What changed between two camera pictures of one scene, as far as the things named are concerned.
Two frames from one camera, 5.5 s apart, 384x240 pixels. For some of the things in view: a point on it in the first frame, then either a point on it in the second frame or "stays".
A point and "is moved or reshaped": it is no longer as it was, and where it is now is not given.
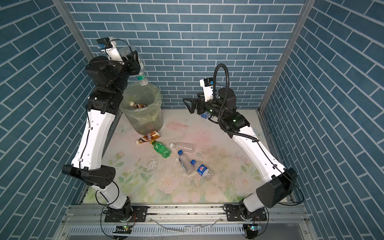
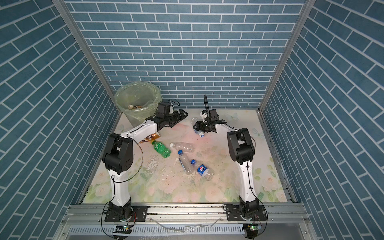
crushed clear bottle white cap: (183, 146) stays
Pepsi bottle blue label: (203, 170) stays
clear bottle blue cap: (186, 164) stays
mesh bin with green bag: (144, 120) stays
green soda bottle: (164, 151) stays
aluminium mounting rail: (185, 214) stays
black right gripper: (201, 101) -> (199, 126)
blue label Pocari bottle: (205, 115) is moved or reshaped
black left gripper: (132, 67) -> (178, 118)
